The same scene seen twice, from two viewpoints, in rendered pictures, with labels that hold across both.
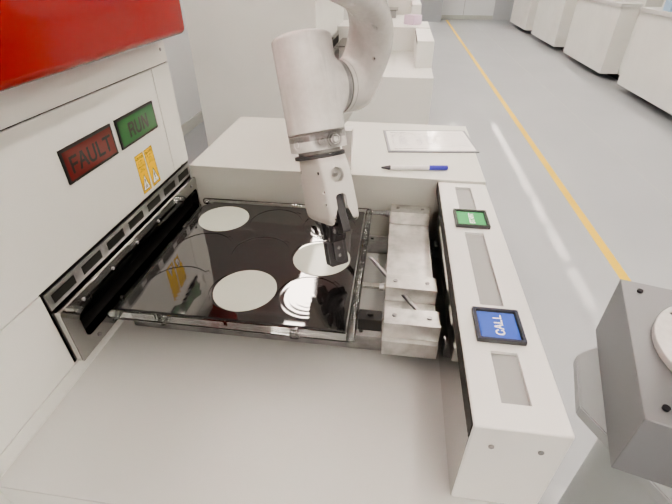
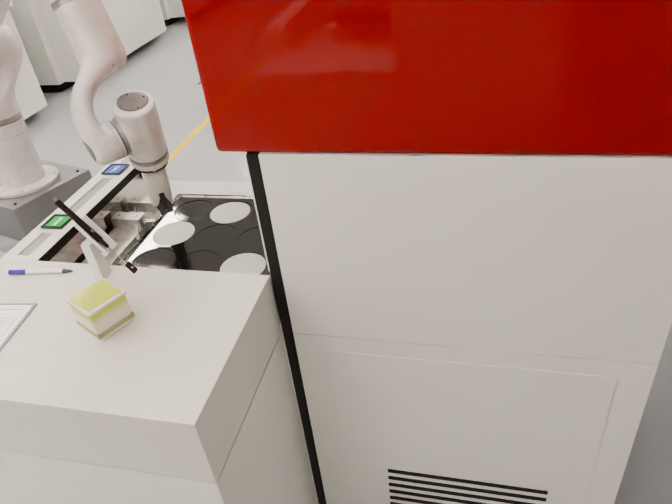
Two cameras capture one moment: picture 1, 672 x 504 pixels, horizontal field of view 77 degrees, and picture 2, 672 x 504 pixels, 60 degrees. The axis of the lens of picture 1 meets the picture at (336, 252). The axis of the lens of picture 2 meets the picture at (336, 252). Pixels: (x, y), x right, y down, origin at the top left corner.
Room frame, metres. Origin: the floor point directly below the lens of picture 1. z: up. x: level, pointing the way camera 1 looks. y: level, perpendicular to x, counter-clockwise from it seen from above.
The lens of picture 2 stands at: (1.70, 0.59, 1.62)
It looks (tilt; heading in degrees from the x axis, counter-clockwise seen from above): 35 degrees down; 189
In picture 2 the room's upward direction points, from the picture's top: 7 degrees counter-clockwise
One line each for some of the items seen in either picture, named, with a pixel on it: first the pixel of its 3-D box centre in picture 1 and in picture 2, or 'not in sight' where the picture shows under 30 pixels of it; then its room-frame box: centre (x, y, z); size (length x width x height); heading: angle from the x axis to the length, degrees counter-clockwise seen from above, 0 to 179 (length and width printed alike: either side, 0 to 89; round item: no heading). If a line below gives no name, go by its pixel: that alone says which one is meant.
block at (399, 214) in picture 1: (409, 214); not in sight; (0.76, -0.15, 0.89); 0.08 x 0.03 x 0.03; 82
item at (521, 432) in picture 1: (473, 298); (97, 219); (0.50, -0.22, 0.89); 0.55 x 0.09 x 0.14; 172
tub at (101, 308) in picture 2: not in sight; (101, 309); (0.99, 0.05, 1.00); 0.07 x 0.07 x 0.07; 56
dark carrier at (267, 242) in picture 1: (260, 253); (216, 237); (0.62, 0.13, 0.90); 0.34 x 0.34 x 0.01; 82
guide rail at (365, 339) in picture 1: (279, 329); not in sight; (0.49, 0.09, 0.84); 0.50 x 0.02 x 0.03; 82
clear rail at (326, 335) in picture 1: (227, 325); (242, 198); (0.44, 0.16, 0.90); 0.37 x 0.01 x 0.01; 82
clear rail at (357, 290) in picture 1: (361, 262); (147, 234); (0.59, -0.04, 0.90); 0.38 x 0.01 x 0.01; 172
